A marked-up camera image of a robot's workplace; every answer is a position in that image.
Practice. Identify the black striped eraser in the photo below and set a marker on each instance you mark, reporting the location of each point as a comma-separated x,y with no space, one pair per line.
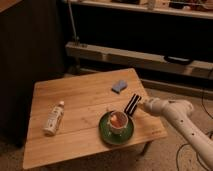
132,104

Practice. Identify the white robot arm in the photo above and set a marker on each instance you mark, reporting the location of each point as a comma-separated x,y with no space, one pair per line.
177,113

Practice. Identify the blue sponge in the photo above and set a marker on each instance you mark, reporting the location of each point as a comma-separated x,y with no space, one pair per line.
119,86

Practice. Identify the cup with orange contents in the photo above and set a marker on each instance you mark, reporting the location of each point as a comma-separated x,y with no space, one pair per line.
117,122

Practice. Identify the green saucer plate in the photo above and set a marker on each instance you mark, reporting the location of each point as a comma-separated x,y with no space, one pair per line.
111,138

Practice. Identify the metal stand pole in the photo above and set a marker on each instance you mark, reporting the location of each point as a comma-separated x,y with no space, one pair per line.
76,38

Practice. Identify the white plastic bottle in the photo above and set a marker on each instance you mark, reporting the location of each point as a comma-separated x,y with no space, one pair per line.
54,118

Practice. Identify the long wooden shelf rail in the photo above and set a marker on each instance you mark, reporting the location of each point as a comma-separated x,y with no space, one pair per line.
140,60

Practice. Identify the black handle on shelf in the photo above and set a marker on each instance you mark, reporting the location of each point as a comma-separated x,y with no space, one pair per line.
178,60

